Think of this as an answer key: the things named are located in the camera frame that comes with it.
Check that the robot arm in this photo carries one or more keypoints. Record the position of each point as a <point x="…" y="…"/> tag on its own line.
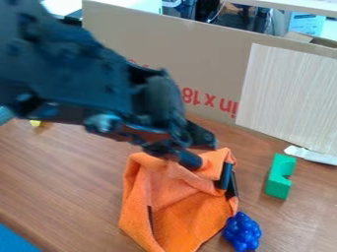
<point x="66" y="65"/>

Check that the green block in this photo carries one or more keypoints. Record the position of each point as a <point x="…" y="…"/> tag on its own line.
<point x="281" y="177"/>

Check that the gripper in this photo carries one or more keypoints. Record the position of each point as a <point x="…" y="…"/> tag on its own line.
<point x="131" y="129"/>

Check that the white paper piece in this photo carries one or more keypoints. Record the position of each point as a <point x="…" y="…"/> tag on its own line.
<point x="309" y="155"/>

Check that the cardboard box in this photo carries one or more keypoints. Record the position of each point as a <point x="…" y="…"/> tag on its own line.
<point x="197" y="52"/>

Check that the light wooden board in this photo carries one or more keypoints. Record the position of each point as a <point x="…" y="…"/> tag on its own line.
<point x="289" y="98"/>

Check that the orange cloth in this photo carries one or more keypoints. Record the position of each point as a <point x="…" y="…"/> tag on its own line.
<point x="180" y="203"/>

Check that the blue toy grapes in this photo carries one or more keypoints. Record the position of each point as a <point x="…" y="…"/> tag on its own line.
<point x="242" y="231"/>

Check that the white box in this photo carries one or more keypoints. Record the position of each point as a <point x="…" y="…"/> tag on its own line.
<point x="307" y="23"/>

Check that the yellow toy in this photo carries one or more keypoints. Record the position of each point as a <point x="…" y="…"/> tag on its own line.
<point x="35" y="123"/>

